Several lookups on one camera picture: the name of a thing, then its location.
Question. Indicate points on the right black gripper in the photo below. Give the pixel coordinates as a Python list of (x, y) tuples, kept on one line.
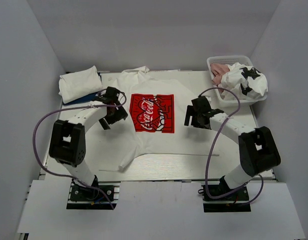
[(191, 112)]

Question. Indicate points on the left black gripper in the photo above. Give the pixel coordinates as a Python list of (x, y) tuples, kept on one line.
[(120, 113)]

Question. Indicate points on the white red-print t-shirt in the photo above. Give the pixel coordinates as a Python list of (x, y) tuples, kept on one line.
[(156, 111)]

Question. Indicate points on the pink t-shirt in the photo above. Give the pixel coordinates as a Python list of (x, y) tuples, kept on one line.
[(218, 71)]

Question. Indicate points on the white black-print t-shirt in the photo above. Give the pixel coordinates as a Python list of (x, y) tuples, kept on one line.
[(243, 81)]

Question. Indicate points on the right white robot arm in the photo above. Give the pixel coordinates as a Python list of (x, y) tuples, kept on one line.
[(257, 149)]

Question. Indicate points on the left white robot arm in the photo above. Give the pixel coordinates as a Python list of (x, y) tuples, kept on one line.
[(68, 141)]

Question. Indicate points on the folded blue t-shirt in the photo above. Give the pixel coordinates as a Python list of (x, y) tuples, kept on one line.
[(78, 100)]

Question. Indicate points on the folded white t-shirt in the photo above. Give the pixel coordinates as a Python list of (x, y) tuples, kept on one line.
[(78, 82)]

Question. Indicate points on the white plastic basket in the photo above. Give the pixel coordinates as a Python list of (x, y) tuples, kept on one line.
[(230, 60)]

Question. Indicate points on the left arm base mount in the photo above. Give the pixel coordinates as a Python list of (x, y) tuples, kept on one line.
[(83, 198)]

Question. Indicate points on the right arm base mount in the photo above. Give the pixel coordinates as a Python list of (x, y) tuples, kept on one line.
[(237, 202)]

